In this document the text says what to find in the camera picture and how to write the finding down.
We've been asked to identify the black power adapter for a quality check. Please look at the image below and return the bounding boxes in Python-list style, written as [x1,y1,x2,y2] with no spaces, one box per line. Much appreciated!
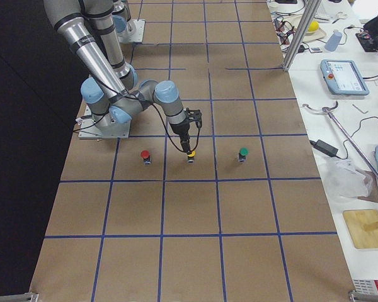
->
[313,140,338,157]

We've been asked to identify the yellow fruit toy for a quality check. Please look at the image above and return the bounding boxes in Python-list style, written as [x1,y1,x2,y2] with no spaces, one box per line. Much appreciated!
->
[307,21,319,33]

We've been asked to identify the yellow push button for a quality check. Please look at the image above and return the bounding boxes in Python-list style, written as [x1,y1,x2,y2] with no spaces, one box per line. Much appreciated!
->
[187,151,196,164]

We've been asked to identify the clear plastic bag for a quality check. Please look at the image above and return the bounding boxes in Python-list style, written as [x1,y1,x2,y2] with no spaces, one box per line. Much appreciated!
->
[323,157,378,203]

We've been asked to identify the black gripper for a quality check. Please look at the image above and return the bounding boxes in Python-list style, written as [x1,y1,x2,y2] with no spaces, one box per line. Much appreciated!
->
[170,118,191,154]

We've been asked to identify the red push button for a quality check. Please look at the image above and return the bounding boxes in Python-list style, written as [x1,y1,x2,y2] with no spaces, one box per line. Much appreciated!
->
[140,150,152,165]

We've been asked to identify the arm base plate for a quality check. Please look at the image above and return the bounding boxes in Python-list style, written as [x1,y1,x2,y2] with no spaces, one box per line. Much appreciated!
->
[76,106,130,140]
[117,19,146,43]

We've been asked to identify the blue plastic cup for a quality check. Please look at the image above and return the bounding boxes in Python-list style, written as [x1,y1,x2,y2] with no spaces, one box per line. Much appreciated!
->
[324,30,343,52]

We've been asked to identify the metal grabber pole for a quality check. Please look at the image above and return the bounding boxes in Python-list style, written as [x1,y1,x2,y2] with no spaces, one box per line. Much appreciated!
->
[302,101,378,180]

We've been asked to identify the wooden cutting board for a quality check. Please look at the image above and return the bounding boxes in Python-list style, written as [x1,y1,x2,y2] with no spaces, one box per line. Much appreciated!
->
[343,210,378,249]

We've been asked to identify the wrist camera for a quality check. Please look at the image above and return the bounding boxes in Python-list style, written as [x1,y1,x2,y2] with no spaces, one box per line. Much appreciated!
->
[185,108,202,129]

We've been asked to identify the aluminium frame post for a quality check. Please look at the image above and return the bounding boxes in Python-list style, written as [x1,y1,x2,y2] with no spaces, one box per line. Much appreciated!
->
[282,0,321,72]

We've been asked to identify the beige tray with plate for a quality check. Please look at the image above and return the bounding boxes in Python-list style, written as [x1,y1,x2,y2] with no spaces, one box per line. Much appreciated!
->
[283,14,326,42]

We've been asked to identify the green push button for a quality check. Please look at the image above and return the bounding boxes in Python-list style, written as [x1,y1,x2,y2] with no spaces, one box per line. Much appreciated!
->
[238,147,249,162]

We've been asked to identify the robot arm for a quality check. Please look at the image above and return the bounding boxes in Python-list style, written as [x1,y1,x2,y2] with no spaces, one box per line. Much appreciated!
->
[79,1,137,90]
[44,1,192,154]

